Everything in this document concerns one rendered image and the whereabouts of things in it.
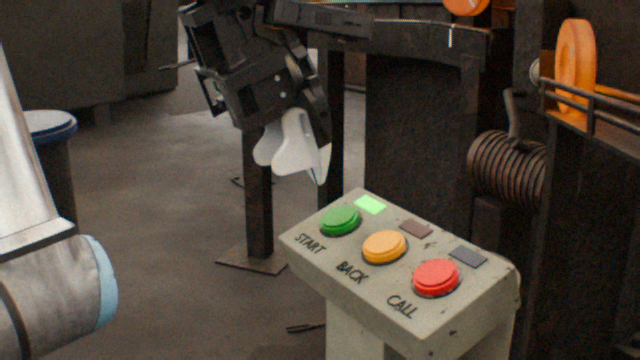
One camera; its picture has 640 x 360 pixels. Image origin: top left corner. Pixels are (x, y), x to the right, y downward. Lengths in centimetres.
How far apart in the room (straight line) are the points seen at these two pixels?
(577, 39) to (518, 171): 31
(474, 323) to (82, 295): 63
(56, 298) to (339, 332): 48
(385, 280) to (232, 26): 26
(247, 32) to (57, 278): 55
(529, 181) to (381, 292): 67
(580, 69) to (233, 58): 61
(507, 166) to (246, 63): 77
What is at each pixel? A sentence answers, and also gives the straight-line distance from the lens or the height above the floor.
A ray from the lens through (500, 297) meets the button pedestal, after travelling 58.
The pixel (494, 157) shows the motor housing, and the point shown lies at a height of 50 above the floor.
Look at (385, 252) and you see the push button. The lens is 62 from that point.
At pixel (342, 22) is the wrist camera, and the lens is 61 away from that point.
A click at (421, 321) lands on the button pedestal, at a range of 55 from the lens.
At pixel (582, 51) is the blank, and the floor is 74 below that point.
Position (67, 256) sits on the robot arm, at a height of 45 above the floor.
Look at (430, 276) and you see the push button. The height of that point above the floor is 61.
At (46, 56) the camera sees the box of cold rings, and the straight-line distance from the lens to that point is 355.
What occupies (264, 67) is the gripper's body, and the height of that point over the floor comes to 77.
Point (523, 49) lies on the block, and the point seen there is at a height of 69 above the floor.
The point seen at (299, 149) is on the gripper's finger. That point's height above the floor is 69.
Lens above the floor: 87
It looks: 19 degrees down
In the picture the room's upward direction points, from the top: straight up
